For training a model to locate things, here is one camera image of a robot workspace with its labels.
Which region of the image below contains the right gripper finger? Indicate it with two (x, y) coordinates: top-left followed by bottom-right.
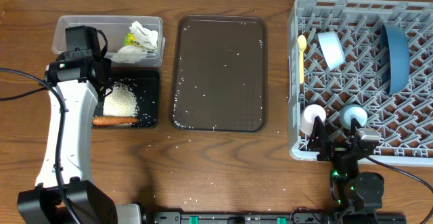
(350, 118), (361, 143)
(307, 116), (329, 152)

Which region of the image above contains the light blue cup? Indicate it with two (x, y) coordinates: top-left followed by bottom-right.
(339, 104), (368, 129)

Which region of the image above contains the pink cup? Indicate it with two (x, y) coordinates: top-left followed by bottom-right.
(300, 104), (326, 135)

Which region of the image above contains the white rice pile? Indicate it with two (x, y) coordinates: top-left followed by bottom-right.
(103, 82), (138, 117)

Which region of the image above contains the yellow snack wrapper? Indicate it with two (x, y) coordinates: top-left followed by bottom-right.
(124, 32), (136, 46)

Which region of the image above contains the orange carrot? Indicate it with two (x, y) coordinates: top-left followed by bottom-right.
(93, 116), (139, 127)

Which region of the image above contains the white tissue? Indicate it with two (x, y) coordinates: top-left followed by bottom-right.
(112, 21), (158, 64)

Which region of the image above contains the light blue bowl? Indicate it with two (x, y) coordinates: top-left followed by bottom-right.
(318, 31), (345, 70)

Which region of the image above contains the dark blue plate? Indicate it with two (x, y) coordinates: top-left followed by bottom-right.
(380, 24), (410, 95)

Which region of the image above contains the yellow plastic spoon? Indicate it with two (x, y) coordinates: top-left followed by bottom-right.
(297, 35), (307, 84)

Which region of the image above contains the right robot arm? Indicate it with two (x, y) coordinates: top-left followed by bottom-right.
(307, 116), (384, 223)

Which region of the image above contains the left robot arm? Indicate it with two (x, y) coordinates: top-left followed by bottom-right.
(18, 26), (142, 223)

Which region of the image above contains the black waste tray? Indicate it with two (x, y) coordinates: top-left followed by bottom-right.
(93, 70), (160, 129)

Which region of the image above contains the grey dishwasher rack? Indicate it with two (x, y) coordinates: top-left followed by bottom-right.
(287, 0), (432, 167)

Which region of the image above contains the clear plastic bin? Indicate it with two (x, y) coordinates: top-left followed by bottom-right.
(51, 15), (165, 68)

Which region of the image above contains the brown serving tray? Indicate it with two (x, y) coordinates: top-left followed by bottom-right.
(169, 15), (267, 133)

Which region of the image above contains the black left cable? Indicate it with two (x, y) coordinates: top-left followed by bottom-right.
(0, 67), (82, 224)

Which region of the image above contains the black cable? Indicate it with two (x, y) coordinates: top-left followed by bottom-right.
(363, 154), (433, 224)
(0, 67), (82, 224)

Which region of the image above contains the black right cable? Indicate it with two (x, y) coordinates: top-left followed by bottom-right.
(363, 154), (433, 224)

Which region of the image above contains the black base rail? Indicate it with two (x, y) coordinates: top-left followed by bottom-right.
(148, 210), (407, 224)

